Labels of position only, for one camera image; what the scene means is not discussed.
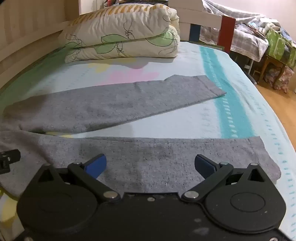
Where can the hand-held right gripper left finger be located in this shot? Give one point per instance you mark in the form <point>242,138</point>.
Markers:
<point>96,165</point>

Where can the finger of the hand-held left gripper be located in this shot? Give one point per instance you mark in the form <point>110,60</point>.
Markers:
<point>10,157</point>

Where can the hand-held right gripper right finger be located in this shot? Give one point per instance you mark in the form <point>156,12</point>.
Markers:
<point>204,165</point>

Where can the grey pants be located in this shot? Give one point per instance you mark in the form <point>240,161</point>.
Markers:
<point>104,109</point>

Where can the pastel printed bed sheet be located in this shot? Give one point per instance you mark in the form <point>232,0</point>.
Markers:
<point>185,120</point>

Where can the wooden stool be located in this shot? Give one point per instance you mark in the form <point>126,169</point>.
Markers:
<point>268,67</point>

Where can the floral fabric bag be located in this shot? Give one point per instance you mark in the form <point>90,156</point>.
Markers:
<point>285,77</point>

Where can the wooden bed headboard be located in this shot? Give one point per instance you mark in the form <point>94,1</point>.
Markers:
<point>27,30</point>

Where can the folded floral quilt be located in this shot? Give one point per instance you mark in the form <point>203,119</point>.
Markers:
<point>120,34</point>

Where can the plaid covered sofa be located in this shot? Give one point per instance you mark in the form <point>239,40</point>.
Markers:
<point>240,34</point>

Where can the white bed footboard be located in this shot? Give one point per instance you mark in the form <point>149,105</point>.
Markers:
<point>198,14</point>

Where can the red bed post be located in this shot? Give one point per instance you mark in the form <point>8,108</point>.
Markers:
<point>226,32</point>

